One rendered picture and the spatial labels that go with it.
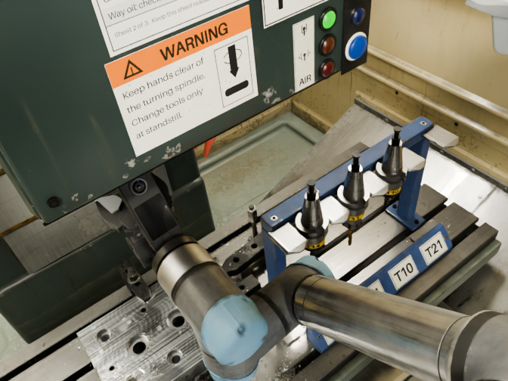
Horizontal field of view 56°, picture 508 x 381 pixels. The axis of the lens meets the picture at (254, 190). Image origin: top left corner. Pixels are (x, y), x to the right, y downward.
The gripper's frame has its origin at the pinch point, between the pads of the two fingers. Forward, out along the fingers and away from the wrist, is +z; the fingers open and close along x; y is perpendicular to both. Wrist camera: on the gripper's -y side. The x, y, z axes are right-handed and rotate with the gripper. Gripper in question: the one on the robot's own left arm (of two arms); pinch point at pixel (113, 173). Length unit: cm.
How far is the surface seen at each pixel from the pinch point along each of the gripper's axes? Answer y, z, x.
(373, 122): 60, 30, 98
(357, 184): 16.4, -16.1, 38.8
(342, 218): 21.3, -17.6, 33.8
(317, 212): 16.4, -16.3, 28.6
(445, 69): 30, 9, 101
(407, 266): 49, -23, 52
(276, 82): -19.3, -21.2, 17.0
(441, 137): 21, -15, 66
